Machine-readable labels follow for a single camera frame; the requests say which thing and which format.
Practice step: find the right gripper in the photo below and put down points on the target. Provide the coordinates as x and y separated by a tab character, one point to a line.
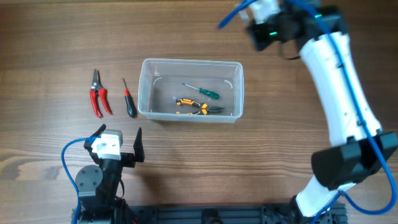
263	41

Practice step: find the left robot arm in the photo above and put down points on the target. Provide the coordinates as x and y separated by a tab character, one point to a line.
97	184

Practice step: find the green handled screwdriver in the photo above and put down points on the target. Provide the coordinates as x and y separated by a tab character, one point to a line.
209	93

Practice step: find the clear plastic container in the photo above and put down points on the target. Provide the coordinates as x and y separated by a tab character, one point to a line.
160	84

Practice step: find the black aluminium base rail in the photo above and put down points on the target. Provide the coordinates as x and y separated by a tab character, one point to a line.
261	214

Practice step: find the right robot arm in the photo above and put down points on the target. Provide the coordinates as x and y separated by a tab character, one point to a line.
359	146

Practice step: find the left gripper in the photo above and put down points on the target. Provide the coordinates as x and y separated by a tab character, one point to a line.
129	158

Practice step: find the orange black needle-nose pliers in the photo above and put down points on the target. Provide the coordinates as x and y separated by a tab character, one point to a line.
203	108

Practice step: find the red handled pruning shears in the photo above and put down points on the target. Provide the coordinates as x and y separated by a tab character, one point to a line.
97	91

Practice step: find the black red screwdriver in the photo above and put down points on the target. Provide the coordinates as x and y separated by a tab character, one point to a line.
131	109

